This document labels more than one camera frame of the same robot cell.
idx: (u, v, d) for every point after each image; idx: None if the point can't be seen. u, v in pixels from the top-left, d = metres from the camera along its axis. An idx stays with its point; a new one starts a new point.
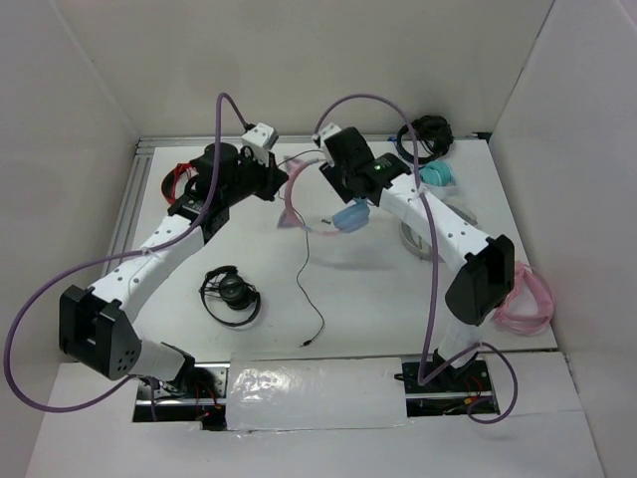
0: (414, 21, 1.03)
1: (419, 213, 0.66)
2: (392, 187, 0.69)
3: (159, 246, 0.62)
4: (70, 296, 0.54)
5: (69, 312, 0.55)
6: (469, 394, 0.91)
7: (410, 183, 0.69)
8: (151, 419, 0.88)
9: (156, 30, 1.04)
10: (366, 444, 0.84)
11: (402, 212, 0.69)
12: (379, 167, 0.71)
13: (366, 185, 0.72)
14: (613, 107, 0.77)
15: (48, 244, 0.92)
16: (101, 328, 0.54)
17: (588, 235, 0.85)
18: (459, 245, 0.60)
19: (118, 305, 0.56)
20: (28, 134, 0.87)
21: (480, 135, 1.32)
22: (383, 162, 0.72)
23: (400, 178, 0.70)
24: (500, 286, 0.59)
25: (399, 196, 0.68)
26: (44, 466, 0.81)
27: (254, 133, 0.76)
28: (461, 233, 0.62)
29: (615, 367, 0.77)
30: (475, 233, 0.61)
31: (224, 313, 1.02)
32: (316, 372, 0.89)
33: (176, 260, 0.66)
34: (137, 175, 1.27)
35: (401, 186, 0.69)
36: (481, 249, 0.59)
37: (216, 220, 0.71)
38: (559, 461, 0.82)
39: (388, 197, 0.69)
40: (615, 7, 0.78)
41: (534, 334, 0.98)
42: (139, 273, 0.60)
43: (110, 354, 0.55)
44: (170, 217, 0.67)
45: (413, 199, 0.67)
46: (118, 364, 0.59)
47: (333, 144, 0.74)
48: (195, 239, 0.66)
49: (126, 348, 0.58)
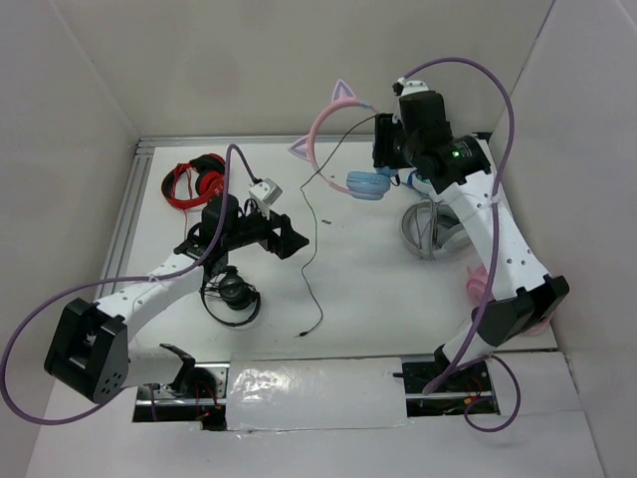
0: (414, 20, 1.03)
1: (485, 224, 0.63)
2: (464, 183, 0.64)
3: (166, 276, 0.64)
4: (74, 309, 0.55)
5: (68, 323, 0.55)
6: (469, 394, 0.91)
7: (485, 183, 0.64)
8: (151, 419, 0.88)
9: (155, 30, 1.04)
10: (366, 444, 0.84)
11: (464, 214, 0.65)
12: (458, 152, 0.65)
13: (435, 167, 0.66)
14: (613, 107, 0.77)
15: (48, 245, 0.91)
16: (99, 343, 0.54)
17: (587, 235, 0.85)
18: (516, 275, 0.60)
19: (121, 320, 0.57)
20: (28, 133, 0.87)
21: (480, 135, 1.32)
22: (462, 147, 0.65)
23: (475, 174, 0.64)
24: (532, 320, 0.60)
25: (470, 198, 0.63)
26: (44, 467, 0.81)
27: (258, 188, 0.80)
28: (522, 261, 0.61)
29: (615, 367, 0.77)
30: (533, 265, 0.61)
31: (224, 314, 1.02)
32: (316, 372, 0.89)
33: (179, 292, 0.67)
34: (137, 175, 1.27)
35: (474, 186, 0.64)
36: (534, 285, 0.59)
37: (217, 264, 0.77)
38: (559, 461, 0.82)
39: (456, 193, 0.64)
40: (616, 8, 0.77)
41: (535, 333, 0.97)
42: (144, 296, 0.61)
43: (103, 372, 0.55)
44: (174, 255, 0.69)
45: (483, 206, 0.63)
46: (105, 386, 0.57)
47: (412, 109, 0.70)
48: (194, 275, 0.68)
49: (114, 369, 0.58)
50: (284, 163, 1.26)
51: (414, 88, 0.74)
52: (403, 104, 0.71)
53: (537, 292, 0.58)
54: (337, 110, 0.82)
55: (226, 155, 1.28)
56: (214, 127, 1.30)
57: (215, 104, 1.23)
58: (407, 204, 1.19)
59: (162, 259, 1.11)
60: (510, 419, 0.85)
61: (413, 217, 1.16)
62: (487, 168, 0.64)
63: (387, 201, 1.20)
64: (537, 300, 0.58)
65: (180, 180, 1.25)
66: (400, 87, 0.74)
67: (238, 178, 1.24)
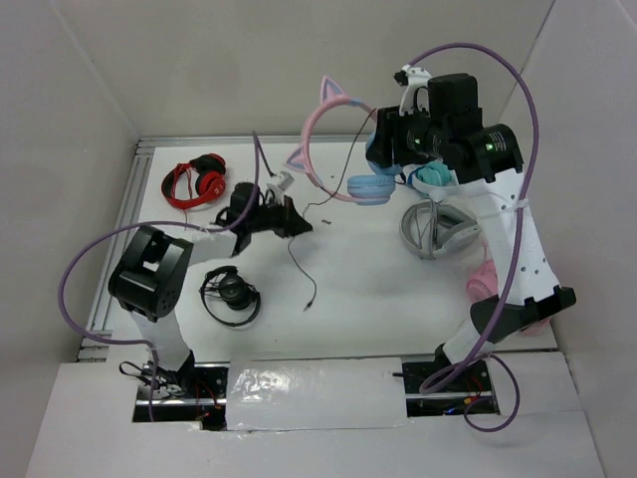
0: (414, 21, 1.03)
1: (507, 229, 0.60)
2: (494, 181, 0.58)
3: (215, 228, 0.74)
4: (145, 230, 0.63)
5: (140, 242, 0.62)
6: (469, 394, 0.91)
7: (514, 184, 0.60)
8: (148, 419, 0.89)
9: (156, 30, 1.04)
10: (367, 443, 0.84)
11: (484, 211, 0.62)
12: (491, 146, 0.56)
13: (464, 159, 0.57)
14: (613, 107, 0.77)
15: (49, 244, 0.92)
16: (172, 251, 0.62)
17: (588, 235, 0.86)
18: (530, 285, 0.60)
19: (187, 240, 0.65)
20: (29, 131, 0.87)
21: None
22: (497, 141, 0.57)
23: (505, 173, 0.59)
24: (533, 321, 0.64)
25: (496, 199, 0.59)
26: (43, 467, 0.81)
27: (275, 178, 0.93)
28: (535, 270, 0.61)
29: (616, 366, 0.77)
30: (545, 274, 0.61)
31: (224, 313, 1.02)
32: (316, 372, 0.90)
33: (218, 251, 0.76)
34: (137, 175, 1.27)
35: (504, 186, 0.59)
36: (542, 296, 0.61)
37: (243, 241, 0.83)
38: (559, 460, 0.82)
39: (483, 190, 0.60)
40: (616, 9, 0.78)
41: (534, 333, 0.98)
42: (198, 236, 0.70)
43: (165, 285, 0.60)
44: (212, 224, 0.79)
45: (507, 210, 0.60)
46: (163, 302, 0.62)
47: (441, 91, 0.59)
48: (227, 241, 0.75)
49: (176, 286, 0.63)
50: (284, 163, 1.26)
51: (420, 76, 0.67)
52: (433, 85, 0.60)
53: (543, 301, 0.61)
54: (332, 108, 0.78)
55: (225, 155, 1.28)
56: (215, 128, 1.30)
57: (216, 104, 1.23)
58: (408, 204, 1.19)
59: None
60: (505, 423, 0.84)
61: (413, 217, 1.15)
62: (519, 166, 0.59)
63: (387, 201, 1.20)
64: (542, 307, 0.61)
65: (180, 180, 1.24)
66: (403, 75, 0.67)
67: (238, 177, 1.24)
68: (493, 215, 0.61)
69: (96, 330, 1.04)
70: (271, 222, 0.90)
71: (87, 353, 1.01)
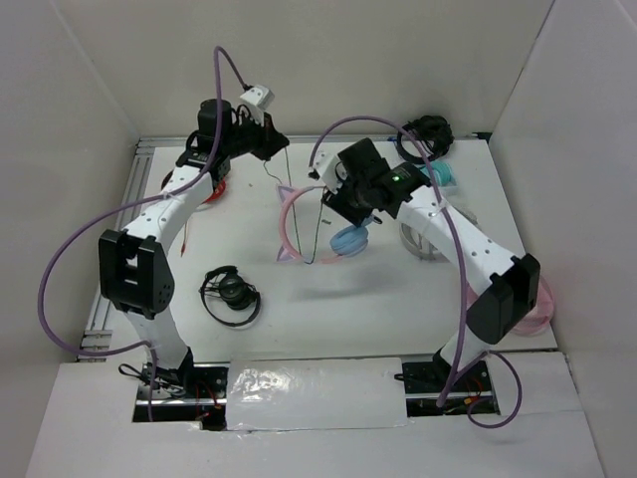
0: (414, 20, 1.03)
1: (441, 228, 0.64)
2: (411, 200, 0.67)
3: (179, 190, 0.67)
4: (107, 238, 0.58)
5: (108, 251, 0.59)
6: (469, 394, 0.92)
7: (430, 197, 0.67)
8: (148, 419, 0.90)
9: (156, 29, 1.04)
10: (366, 443, 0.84)
11: (422, 226, 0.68)
12: (397, 177, 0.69)
13: (383, 196, 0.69)
14: (613, 107, 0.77)
15: (48, 244, 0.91)
16: (144, 257, 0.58)
17: (588, 235, 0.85)
18: (484, 264, 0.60)
19: (154, 239, 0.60)
20: (28, 131, 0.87)
21: (480, 135, 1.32)
22: (401, 173, 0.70)
23: (419, 191, 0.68)
24: (522, 303, 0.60)
25: (420, 211, 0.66)
26: (42, 467, 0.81)
27: (250, 93, 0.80)
28: (486, 251, 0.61)
29: (616, 366, 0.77)
30: (499, 252, 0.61)
31: (224, 314, 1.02)
32: (316, 373, 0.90)
33: (193, 203, 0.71)
34: (137, 176, 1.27)
35: (421, 199, 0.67)
36: (506, 268, 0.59)
37: (221, 167, 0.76)
38: (559, 460, 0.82)
39: (407, 210, 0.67)
40: (616, 8, 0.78)
41: (534, 334, 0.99)
42: (165, 213, 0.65)
43: (153, 287, 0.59)
44: (179, 168, 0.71)
45: (434, 214, 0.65)
46: (160, 297, 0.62)
47: (347, 158, 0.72)
48: (205, 184, 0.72)
49: (165, 279, 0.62)
50: (285, 163, 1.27)
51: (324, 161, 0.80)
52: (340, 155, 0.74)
53: (511, 275, 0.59)
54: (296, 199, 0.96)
55: None
56: None
57: None
58: None
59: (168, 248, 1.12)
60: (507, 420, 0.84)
61: None
62: (427, 184, 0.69)
63: None
64: (514, 280, 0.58)
65: None
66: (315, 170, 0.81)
67: (238, 177, 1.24)
68: (428, 226, 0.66)
69: (96, 330, 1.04)
70: (245, 142, 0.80)
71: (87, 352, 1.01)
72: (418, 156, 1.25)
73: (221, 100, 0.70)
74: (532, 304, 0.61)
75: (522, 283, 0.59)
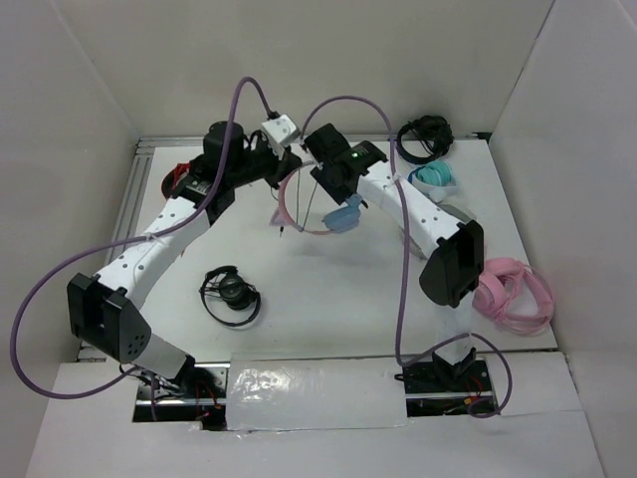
0: (414, 21, 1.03)
1: (392, 199, 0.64)
2: (368, 175, 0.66)
3: (163, 231, 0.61)
4: (78, 285, 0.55)
5: (75, 299, 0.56)
6: (469, 394, 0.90)
7: (385, 169, 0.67)
8: (151, 419, 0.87)
9: (156, 29, 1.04)
10: (366, 442, 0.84)
11: (378, 199, 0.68)
12: (356, 154, 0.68)
13: (343, 173, 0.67)
14: (613, 107, 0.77)
15: (48, 244, 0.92)
16: (109, 315, 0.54)
17: (588, 235, 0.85)
18: (431, 231, 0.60)
19: (124, 292, 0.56)
20: (29, 132, 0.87)
21: (480, 135, 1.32)
22: (359, 149, 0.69)
23: (375, 165, 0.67)
24: (471, 270, 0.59)
25: (375, 183, 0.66)
26: (42, 467, 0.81)
27: (275, 124, 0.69)
28: (434, 218, 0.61)
29: (615, 366, 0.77)
30: (447, 218, 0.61)
31: (224, 314, 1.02)
32: (316, 372, 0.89)
33: (181, 243, 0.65)
34: (137, 176, 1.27)
35: (377, 172, 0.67)
36: (452, 234, 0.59)
37: (221, 200, 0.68)
38: (558, 460, 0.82)
39: (364, 184, 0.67)
40: (615, 8, 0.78)
41: (534, 334, 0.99)
42: (143, 260, 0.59)
43: (119, 342, 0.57)
44: (172, 201, 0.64)
45: (388, 186, 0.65)
46: (128, 349, 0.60)
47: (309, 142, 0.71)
48: (199, 223, 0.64)
49: (135, 333, 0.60)
50: None
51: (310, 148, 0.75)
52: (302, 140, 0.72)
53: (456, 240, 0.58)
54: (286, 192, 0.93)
55: None
56: None
57: (216, 104, 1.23)
58: None
59: None
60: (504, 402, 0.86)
61: None
62: (384, 158, 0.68)
63: None
64: (460, 246, 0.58)
65: None
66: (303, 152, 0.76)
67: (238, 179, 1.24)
68: (382, 198, 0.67)
69: None
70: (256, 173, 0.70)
71: (87, 352, 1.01)
72: (418, 156, 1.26)
73: (230, 126, 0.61)
74: (481, 270, 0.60)
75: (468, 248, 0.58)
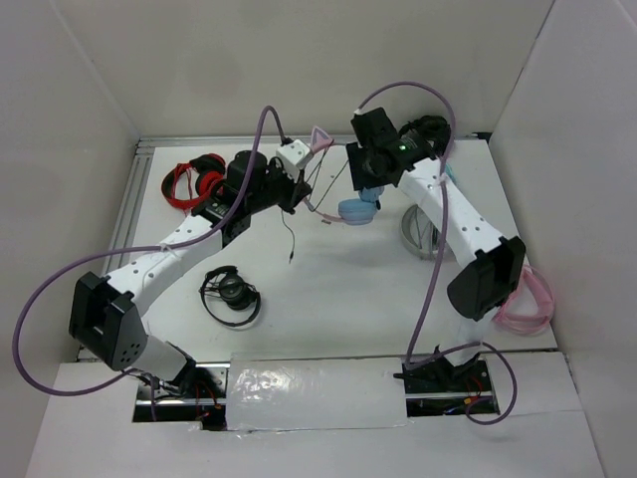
0: (414, 21, 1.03)
1: (435, 201, 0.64)
2: (413, 170, 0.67)
3: (178, 244, 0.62)
4: (85, 283, 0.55)
5: (81, 298, 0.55)
6: (469, 394, 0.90)
7: (433, 168, 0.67)
8: (151, 419, 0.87)
9: (156, 29, 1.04)
10: (366, 442, 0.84)
11: (420, 197, 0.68)
12: (404, 147, 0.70)
13: (387, 163, 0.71)
14: (613, 108, 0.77)
15: (48, 244, 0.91)
16: (110, 318, 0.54)
17: (588, 235, 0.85)
18: (471, 240, 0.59)
19: (131, 297, 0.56)
20: (29, 132, 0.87)
21: (480, 135, 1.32)
22: (408, 142, 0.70)
23: (423, 161, 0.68)
24: (503, 285, 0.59)
25: (419, 181, 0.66)
26: (42, 467, 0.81)
27: (290, 148, 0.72)
28: (476, 228, 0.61)
29: (615, 366, 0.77)
30: (489, 230, 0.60)
31: (224, 314, 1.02)
32: (316, 372, 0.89)
33: (193, 260, 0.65)
34: (137, 176, 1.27)
35: (423, 170, 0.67)
36: (492, 247, 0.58)
37: (237, 226, 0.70)
38: (558, 459, 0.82)
39: (408, 180, 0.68)
40: (615, 9, 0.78)
41: (534, 333, 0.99)
42: (154, 268, 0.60)
43: (115, 348, 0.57)
44: (192, 217, 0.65)
45: (432, 186, 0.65)
46: (122, 356, 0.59)
47: (360, 124, 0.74)
48: (213, 243, 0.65)
49: (132, 341, 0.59)
50: None
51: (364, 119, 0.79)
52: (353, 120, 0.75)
53: (495, 254, 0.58)
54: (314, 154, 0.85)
55: (226, 155, 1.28)
56: (215, 128, 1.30)
57: (215, 104, 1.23)
58: (408, 204, 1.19)
59: None
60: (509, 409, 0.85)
61: (412, 217, 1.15)
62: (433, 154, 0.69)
63: (386, 201, 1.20)
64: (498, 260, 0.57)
65: (180, 180, 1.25)
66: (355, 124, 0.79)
67: None
68: (425, 198, 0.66)
69: None
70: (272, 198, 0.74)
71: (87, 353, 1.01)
72: None
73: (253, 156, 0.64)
74: (512, 286, 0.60)
75: (506, 263, 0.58)
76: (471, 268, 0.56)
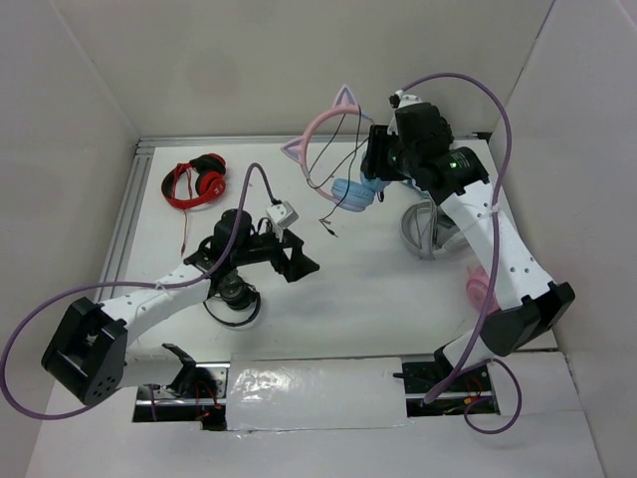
0: (414, 20, 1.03)
1: (485, 233, 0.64)
2: (464, 195, 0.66)
3: (172, 284, 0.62)
4: (77, 308, 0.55)
5: (72, 320, 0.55)
6: (469, 394, 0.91)
7: (485, 194, 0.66)
8: (151, 419, 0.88)
9: (156, 29, 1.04)
10: (365, 442, 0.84)
11: (465, 224, 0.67)
12: (456, 165, 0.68)
13: (434, 180, 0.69)
14: (613, 107, 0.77)
15: (48, 243, 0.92)
16: (100, 343, 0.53)
17: (588, 235, 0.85)
18: (519, 284, 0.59)
19: (123, 324, 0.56)
20: (29, 132, 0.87)
21: (480, 135, 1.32)
22: (460, 160, 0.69)
23: (474, 184, 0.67)
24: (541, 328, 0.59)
25: (470, 208, 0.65)
26: (42, 466, 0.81)
27: (276, 209, 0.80)
28: (525, 269, 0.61)
29: (616, 366, 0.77)
30: (537, 273, 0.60)
31: (224, 313, 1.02)
32: (316, 372, 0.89)
33: (182, 303, 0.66)
34: (137, 175, 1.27)
35: (475, 195, 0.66)
36: (539, 293, 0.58)
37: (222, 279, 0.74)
38: (558, 460, 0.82)
39: (456, 203, 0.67)
40: (616, 8, 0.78)
41: None
42: (148, 302, 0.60)
43: (94, 377, 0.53)
44: (182, 264, 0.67)
45: (483, 216, 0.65)
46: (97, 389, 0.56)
47: (407, 119, 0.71)
48: (200, 289, 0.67)
49: (109, 373, 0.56)
50: (285, 164, 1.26)
51: (410, 102, 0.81)
52: (401, 114, 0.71)
53: (542, 300, 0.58)
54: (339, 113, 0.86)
55: (226, 155, 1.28)
56: (215, 128, 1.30)
57: (216, 104, 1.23)
58: (408, 204, 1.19)
59: (169, 250, 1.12)
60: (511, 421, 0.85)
61: (412, 217, 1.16)
62: (485, 178, 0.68)
63: (386, 200, 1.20)
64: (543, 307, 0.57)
65: (180, 180, 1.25)
66: (397, 99, 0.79)
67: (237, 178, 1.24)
68: (472, 225, 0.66)
69: None
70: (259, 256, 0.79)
71: None
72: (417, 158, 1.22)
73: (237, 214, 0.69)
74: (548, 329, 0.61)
75: (552, 309, 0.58)
76: (517, 314, 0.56)
